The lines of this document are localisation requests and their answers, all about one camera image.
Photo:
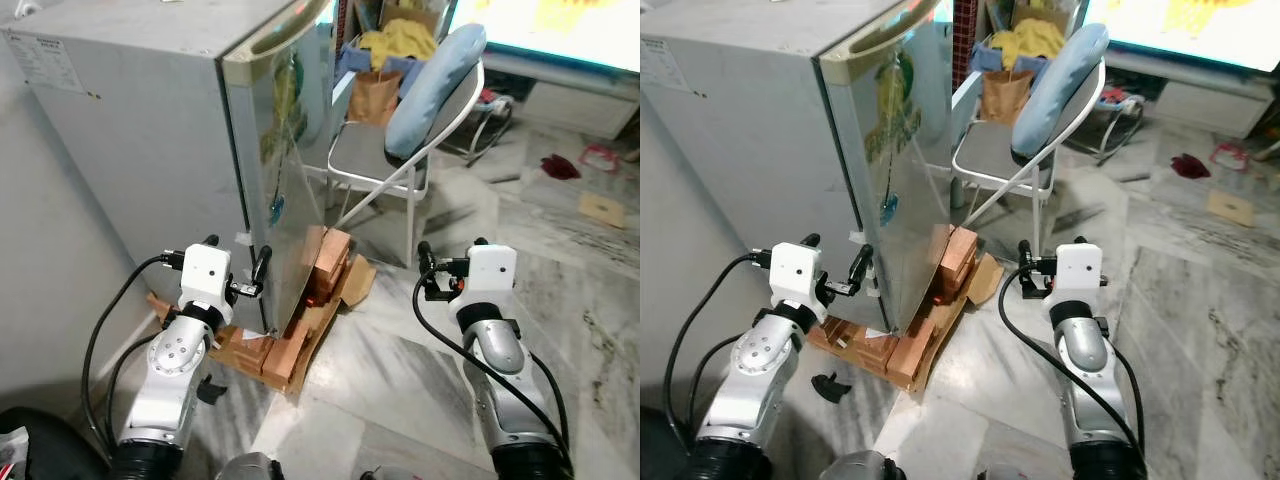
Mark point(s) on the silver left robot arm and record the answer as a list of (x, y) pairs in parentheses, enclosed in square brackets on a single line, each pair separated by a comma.
[(750, 370), (170, 370)]

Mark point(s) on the grey small fridge body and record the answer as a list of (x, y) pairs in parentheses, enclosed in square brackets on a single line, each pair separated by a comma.
[(750, 140), (150, 140)]

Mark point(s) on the white fridge label sticker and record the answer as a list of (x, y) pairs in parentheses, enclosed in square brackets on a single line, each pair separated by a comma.
[(42, 64), (662, 64)]

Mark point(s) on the red clay brick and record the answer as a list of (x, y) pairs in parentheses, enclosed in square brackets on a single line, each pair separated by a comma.
[(958, 260), (330, 262)]

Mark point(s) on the red brick stack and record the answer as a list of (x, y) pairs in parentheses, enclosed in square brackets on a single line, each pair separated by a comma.
[(285, 352), (908, 352)]

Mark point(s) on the dark red cloth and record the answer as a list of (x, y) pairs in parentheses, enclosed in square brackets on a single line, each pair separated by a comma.
[(1190, 166), (560, 167)]

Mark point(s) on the white metal folding chair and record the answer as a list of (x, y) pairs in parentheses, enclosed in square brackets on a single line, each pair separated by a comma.
[(355, 150), (985, 150)]

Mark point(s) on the small brown cardboard piece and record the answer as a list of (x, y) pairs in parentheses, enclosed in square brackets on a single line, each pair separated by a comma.
[(1230, 207), (602, 210)]

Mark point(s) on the pink small item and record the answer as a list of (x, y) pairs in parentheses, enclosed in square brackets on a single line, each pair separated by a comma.
[(1230, 155), (600, 157)]

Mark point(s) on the light blue cushion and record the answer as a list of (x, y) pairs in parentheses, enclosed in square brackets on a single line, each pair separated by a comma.
[(1060, 90), (435, 90)]

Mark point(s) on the brown paper bag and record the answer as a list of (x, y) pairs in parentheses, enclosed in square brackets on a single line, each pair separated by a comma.
[(1005, 97), (375, 98)]

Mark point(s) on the white low cabinet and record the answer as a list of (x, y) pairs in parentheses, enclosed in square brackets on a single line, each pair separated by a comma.
[(580, 108), (1210, 106)]

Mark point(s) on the grey robot left leg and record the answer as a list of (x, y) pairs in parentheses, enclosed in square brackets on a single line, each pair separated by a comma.
[(250, 468), (858, 468)]

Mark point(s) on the grey robot leg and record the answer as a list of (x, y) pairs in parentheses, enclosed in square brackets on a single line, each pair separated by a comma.
[(1000, 474), (385, 474), (858, 468), (250, 468)]

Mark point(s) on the grey robot right leg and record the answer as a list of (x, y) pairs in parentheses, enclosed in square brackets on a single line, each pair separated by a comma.
[(385, 474), (1000, 474)]

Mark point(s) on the blue cloth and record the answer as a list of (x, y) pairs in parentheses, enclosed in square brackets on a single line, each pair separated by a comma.
[(352, 58), (982, 58)]

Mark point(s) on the yellow cloth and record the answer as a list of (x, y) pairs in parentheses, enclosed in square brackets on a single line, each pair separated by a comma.
[(1028, 42), (398, 42)]

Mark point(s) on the bright white printed screen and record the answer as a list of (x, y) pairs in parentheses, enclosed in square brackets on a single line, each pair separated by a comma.
[(560, 25), (1190, 25)]

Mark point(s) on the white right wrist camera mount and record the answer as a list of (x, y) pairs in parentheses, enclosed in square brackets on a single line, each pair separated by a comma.
[(1078, 270), (490, 275)]

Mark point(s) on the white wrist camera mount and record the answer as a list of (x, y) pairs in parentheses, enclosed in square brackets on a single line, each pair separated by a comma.
[(490, 275), (205, 275), (1078, 270), (795, 272)]

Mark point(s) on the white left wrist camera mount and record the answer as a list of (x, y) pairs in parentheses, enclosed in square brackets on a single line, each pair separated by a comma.
[(205, 275), (795, 272)]

